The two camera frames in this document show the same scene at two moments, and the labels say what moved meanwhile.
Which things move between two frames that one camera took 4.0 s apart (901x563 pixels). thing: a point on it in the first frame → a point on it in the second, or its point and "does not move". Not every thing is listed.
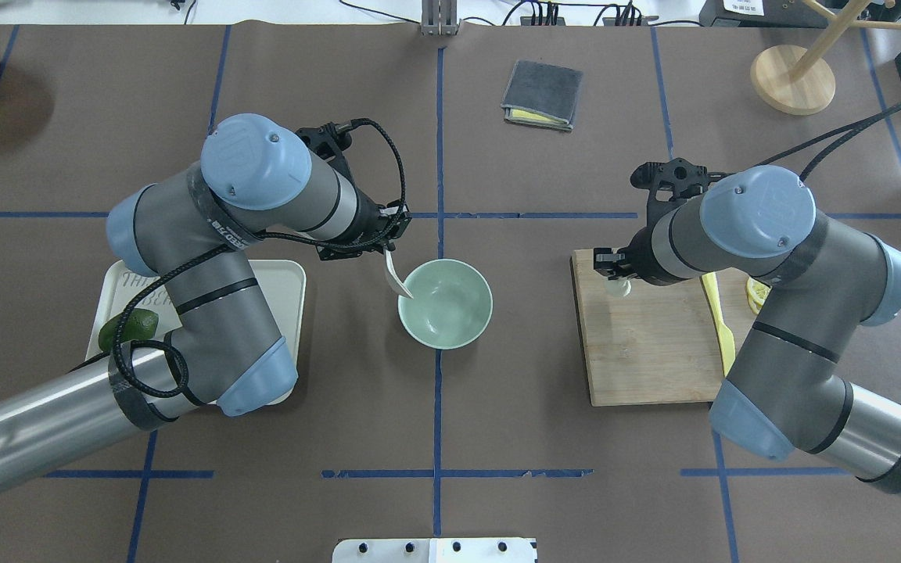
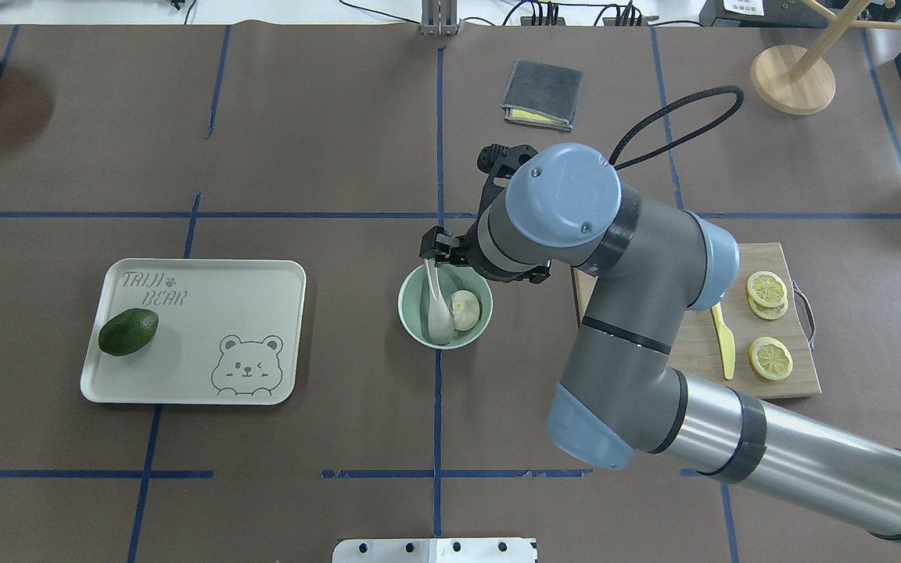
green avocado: (141, 324) does not move
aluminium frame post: (439, 17) does not move
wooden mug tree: (794, 80) does not move
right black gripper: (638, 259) → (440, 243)
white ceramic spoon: (393, 275) → (440, 321)
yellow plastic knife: (726, 342) does not move
